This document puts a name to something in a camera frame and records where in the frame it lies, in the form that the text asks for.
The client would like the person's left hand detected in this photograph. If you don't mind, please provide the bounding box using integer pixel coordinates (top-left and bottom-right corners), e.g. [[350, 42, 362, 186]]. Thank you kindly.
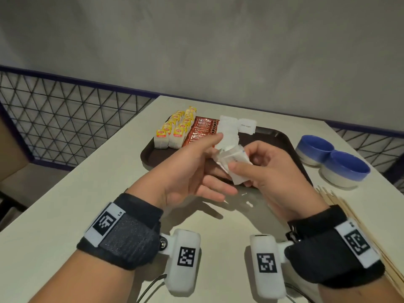
[[126, 132, 239, 213]]

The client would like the person's right hand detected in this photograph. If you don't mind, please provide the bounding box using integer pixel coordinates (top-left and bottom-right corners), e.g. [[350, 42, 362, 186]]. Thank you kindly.
[[227, 140, 330, 223]]

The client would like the row of white tea bags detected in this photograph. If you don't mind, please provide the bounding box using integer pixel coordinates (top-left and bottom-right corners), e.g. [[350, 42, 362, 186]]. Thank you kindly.
[[154, 110, 185, 150], [169, 105, 198, 148]]

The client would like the brown plastic tray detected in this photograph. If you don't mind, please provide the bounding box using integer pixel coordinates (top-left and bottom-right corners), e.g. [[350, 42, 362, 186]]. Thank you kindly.
[[140, 122, 313, 188]]

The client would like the row of red coffee sachets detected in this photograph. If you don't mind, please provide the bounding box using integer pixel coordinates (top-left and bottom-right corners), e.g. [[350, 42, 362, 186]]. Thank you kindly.
[[181, 116, 220, 147]]

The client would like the square white sugar packet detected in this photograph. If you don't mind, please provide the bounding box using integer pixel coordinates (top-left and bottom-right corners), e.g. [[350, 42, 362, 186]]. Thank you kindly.
[[237, 117, 257, 135], [212, 145, 253, 186]]

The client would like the bundle of wooden stir sticks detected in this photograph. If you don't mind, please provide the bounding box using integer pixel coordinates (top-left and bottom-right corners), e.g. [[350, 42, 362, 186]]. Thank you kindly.
[[315, 185, 404, 300]]

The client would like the row of white sugar packets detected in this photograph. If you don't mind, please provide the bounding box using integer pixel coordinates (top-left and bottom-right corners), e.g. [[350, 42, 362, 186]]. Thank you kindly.
[[216, 115, 241, 152]]

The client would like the blue and white bowl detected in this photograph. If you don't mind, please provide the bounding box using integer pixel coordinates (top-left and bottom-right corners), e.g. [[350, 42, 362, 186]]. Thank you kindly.
[[319, 150, 371, 188], [295, 135, 335, 167]]

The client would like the purple metal mesh railing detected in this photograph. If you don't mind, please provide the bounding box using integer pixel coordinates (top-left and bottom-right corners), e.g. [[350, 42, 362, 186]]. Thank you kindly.
[[0, 65, 404, 193]]

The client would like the black metal table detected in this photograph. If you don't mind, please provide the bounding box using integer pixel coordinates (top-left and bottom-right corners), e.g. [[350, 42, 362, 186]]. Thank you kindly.
[[0, 191, 27, 232]]

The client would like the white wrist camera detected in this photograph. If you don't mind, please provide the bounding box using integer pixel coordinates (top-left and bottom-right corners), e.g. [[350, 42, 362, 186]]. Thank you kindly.
[[250, 234, 294, 300], [159, 229, 202, 295]]

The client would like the black cable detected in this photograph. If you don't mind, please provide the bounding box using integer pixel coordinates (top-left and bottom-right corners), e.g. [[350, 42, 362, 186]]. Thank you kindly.
[[136, 274, 167, 303]]

